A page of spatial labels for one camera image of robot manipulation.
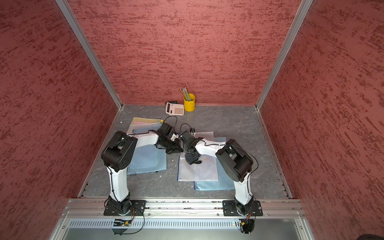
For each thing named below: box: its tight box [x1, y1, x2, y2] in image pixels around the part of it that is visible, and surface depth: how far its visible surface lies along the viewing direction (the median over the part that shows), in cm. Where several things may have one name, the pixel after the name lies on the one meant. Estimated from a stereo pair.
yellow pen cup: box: [183, 93, 196, 112], surface depth 116 cm
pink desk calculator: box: [165, 101, 185, 116], surface depth 120 cm
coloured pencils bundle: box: [179, 86, 192, 102], surface depth 112 cm
